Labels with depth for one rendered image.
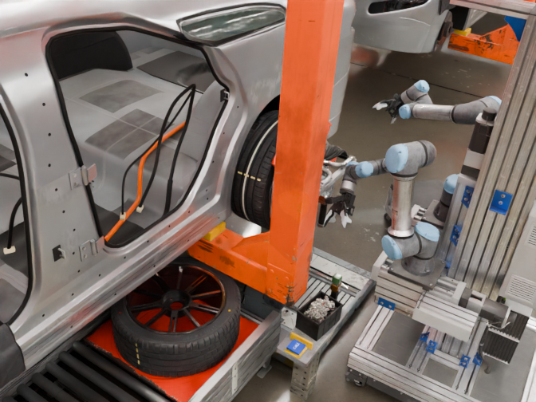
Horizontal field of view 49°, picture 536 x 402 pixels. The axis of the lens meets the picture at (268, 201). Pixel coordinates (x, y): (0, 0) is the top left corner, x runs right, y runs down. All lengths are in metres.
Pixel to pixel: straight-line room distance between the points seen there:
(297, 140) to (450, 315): 1.07
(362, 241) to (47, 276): 2.57
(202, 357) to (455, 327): 1.19
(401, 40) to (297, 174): 3.18
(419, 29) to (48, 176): 4.03
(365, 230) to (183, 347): 2.04
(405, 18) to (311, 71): 3.21
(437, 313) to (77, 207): 1.65
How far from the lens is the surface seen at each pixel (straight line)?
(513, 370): 3.51
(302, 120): 2.43
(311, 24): 2.28
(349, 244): 4.32
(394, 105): 3.51
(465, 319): 2.90
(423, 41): 5.66
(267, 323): 3.13
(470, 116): 3.07
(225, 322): 2.97
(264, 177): 3.09
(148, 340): 2.91
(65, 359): 3.23
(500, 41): 6.54
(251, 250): 3.00
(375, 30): 5.52
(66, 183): 2.26
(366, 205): 4.74
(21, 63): 2.13
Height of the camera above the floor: 2.66
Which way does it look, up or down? 35 degrees down
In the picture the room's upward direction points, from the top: 4 degrees clockwise
